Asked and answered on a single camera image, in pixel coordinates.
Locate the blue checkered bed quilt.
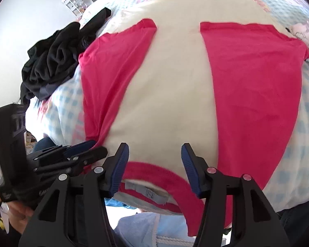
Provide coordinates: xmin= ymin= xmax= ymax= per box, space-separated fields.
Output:
xmin=26 ymin=0 xmax=309 ymax=210

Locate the white shelf rack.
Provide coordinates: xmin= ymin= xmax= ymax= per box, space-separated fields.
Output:
xmin=62 ymin=0 xmax=88 ymax=19

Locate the operator left hand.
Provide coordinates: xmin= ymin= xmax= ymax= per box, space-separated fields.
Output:
xmin=8 ymin=201 xmax=34 ymax=234

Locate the black clothes pile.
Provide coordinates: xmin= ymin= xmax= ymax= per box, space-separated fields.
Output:
xmin=20 ymin=7 xmax=111 ymax=105

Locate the red t-shirt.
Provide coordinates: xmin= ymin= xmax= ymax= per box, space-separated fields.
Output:
xmin=79 ymin=19 xmax=308 ymax=236

